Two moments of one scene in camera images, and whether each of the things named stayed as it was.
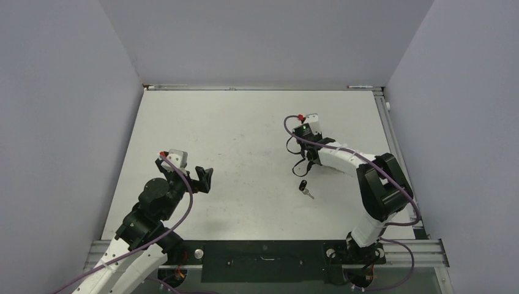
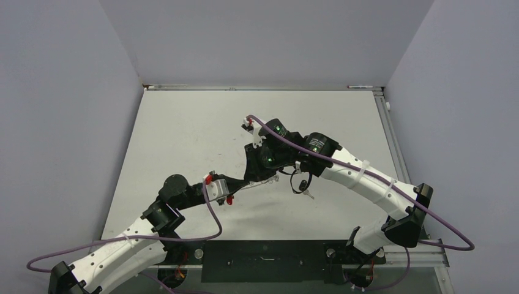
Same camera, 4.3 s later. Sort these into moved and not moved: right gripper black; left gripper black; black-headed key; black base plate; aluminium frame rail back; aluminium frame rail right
Moved: right gripper black; left gripper black
Not moved: black-headed key; black base plate; aluminium frame rail right; aluminium frame rail back
